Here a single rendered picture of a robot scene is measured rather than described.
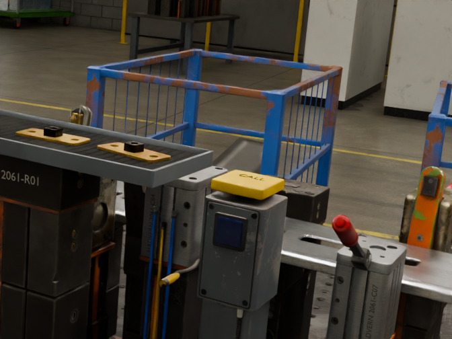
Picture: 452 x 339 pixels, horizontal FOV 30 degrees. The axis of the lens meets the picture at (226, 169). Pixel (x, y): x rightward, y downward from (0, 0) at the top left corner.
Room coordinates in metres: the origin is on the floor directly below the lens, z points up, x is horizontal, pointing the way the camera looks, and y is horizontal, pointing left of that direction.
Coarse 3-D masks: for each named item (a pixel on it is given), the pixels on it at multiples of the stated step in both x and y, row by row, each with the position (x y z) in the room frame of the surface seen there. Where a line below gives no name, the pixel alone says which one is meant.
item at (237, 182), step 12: (216, 180) 0.85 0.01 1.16; (228, 180) 0.85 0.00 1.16; (240, 180) 0.85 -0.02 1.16; (252, 180) 0.86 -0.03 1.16; (264, 180) 0.86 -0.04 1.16; (276, 180) 0.87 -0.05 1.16; (228, 192) 0.84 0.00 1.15; (240, 192) 0.83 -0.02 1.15; (252, 192) 0.83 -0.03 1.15; (264, 192) 0.83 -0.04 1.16
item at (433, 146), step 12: (444, 84) 3.89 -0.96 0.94; (444, 96) 3.54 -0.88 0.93; (432, 108) 3.07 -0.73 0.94; (444, 108) 3.97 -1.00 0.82; (432, 120) 2.87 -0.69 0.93; (444, 120) 2.86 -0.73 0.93; (432, 132) 2.87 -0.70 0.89; (444, 132) 3.97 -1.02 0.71; (432, 144) 2.87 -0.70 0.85; (432, 156) 2.87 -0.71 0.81
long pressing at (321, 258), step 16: (288, 224) 1.24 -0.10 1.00; (304, 224) 1.25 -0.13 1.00; (288, 240) 1.16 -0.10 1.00; (336, 240) 1.19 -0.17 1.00; (384, 240) 1.21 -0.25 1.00; (288, 256) 1.10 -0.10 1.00; (304, 256) 1.09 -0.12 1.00; (320, 256) 1.11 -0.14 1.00; (416, 256) 1.15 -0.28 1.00; (432, 256) 1.15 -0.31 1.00; (448, 256) 1.16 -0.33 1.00; (416, 272) 1.08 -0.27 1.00; (432, 272) 1.08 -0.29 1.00; (448, 272) 1.09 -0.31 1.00; (416, 288) 1.02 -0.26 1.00; (432, 288) 1.02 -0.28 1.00; (448, 288) 1.02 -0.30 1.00
